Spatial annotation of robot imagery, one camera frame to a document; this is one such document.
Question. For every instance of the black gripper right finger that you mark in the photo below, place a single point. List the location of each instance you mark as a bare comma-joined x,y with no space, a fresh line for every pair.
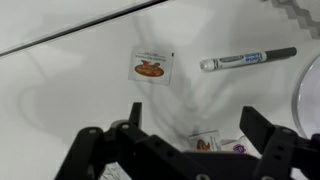
283,150

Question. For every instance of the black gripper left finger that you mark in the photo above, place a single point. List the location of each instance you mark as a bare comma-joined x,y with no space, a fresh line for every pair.
100,143

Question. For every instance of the empty white plate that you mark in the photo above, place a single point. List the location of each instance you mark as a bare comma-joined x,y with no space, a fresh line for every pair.
308,96

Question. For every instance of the white marker with grey cap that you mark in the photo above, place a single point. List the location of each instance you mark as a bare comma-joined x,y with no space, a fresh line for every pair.
248,59

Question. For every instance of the white packet blue red logo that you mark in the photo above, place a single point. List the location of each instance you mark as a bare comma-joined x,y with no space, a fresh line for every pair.
237,146

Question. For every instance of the white sauce packet orange print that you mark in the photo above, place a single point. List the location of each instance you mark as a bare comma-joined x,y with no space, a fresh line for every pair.
204,141
151,65

